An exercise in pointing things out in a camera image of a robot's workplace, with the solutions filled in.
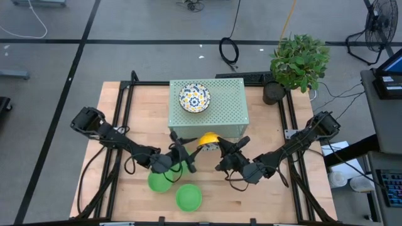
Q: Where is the white paper sheet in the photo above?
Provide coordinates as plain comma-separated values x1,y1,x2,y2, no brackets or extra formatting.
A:
320,140,367,181

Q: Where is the yellow bowl with floral pattern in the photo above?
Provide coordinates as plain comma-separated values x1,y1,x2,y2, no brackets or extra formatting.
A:
197,131,221,152
178,82,212,114

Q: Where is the black labelled box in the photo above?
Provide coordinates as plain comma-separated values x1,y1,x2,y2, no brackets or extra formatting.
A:
372,74,402,100

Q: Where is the white round container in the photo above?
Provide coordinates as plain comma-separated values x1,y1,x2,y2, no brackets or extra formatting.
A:
328,170,349,189
349,175,376,193

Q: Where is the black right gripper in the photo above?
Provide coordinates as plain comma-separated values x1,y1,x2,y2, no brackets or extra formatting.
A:
215,136,252,175

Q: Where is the grey desk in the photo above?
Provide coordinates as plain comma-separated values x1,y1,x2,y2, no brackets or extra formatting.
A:
366,149,402,226
360,68,402,154

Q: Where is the grey table foot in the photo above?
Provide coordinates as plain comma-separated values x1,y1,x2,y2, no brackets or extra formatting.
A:
0,69,31,80
11,0,67,8

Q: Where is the white floor cable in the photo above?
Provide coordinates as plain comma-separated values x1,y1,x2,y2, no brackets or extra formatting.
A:
0,0,48,40

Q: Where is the black power strip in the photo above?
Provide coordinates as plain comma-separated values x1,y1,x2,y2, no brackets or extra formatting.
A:
215,71,274,87

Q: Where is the wide green plastic bowl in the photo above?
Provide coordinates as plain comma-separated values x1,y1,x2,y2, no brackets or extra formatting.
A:
175,183,203,213

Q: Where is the black monitor screen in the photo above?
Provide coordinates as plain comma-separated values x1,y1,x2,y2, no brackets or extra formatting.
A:
375,46,402,78

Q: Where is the yellow hanging cable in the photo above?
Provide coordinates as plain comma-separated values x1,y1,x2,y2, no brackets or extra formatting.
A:
276,0,298,57

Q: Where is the black floor fan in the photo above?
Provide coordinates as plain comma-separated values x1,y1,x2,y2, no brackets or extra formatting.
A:
345,0,399,67

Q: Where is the black cable bundle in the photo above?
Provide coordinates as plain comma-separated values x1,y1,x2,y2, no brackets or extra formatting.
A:
175,0,205,13

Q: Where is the black coiled cable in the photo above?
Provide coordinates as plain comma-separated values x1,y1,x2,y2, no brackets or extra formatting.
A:
219,0,242,73

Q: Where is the pale green perforated metal shelf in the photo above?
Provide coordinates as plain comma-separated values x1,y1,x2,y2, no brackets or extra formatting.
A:
168,77,251,139

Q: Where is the potted green plant black pot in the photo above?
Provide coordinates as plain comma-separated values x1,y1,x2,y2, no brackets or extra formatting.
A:
262,33,331,106

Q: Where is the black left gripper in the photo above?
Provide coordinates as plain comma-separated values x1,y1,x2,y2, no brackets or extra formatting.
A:
169,130,204,175

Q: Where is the black keyboard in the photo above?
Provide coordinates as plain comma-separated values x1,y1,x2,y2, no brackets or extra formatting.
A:
376,168,402,208

